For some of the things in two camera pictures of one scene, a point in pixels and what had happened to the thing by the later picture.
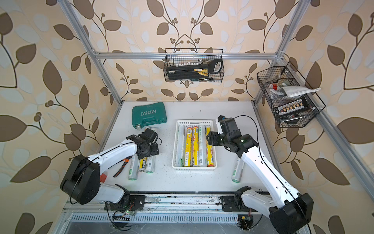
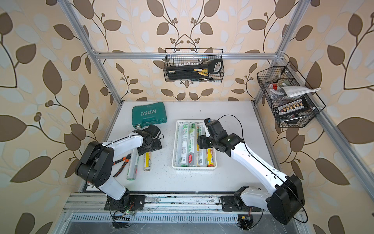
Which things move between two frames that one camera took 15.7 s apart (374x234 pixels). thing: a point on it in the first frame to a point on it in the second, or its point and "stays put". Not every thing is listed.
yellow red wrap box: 210,153 stays put
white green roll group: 202,146 stays put
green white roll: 237,170 to 192,153
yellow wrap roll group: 196,146 stays put
